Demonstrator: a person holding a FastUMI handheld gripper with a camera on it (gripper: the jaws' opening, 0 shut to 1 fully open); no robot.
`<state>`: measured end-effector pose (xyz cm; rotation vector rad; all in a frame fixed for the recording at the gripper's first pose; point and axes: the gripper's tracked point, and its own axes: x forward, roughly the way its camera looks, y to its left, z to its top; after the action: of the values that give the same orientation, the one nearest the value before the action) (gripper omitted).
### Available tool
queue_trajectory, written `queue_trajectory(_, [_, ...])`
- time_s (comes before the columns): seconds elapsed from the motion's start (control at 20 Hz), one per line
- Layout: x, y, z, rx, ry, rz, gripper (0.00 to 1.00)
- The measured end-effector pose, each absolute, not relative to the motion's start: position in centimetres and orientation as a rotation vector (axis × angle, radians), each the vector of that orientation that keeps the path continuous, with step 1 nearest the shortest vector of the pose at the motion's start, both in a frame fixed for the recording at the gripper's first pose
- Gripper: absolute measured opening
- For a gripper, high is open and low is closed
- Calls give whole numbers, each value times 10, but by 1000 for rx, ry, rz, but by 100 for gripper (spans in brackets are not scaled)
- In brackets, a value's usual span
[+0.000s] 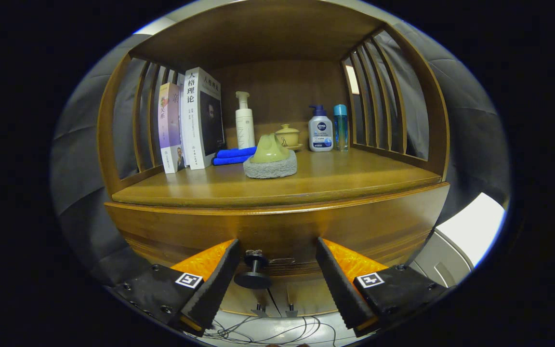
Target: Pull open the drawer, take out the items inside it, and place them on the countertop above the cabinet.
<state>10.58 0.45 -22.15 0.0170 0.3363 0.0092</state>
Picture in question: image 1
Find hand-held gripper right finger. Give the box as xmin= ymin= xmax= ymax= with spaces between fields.
xmin=315 ymin=236 xmax=449 ymax=338

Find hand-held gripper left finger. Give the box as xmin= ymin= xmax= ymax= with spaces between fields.
xmin=114 ymin=239 xmax=242 ymax=338

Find black drawer knob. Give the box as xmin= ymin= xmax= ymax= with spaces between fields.
xmin=233 ymin=249 xmax=273 ymax=290

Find wooden drawer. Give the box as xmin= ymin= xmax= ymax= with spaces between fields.
xmin=104 ymin=182 xmax=451 ymax=290

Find green handled scrub sponge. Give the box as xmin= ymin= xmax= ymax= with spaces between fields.
xmin=243 ymin=133 xmax=298 ymax=179

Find wooden cabinet door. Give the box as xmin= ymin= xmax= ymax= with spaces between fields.
xmin=220 ymin=284 xmax=278 ymax=318
xmin=270 ymin=277 xmax=350 ymax=319

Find wooden countertop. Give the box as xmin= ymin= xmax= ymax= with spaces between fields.
xmin=111 ymin=147 xmax=442 ymax=209

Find wooden cabinet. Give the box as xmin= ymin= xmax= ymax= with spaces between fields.
xmin=96 ymin=0 xmax=451 ymax=319

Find blue folded cloth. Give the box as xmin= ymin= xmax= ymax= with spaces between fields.
xmin=212 ymin=147 xmax=258 ymax=166

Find white lotion bottle blue cap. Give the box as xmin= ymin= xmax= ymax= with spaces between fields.
xmin=308 ymin=105 xmax=334 ymax=152

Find clear bottle blue cap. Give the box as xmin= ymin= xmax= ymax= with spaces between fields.
xmin=333 ymin=104 xmax=349 ymax=151

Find white pump bottle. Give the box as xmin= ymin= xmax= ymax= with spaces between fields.
xmin=235 ymin=91 xmax=256 ymax=149

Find yellow lidded teacup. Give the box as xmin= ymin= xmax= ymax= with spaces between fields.
xmin=275 ymin=124 xmax=303 ymax=151

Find thick white book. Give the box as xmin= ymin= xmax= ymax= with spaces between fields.
xmin=180 ymin=67 xmax=226 ymax=170

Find purple book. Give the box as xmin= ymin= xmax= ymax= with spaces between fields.
xmin=158 ymin=82 xmax=186 ymax=174

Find black backdrop cloth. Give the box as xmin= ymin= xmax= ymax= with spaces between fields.
xmin=50 ymin=19 xmax=512 ymax=290

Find black floor cables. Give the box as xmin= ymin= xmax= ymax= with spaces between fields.
xmin=196 ymin=311 xmax=338 ymax=347

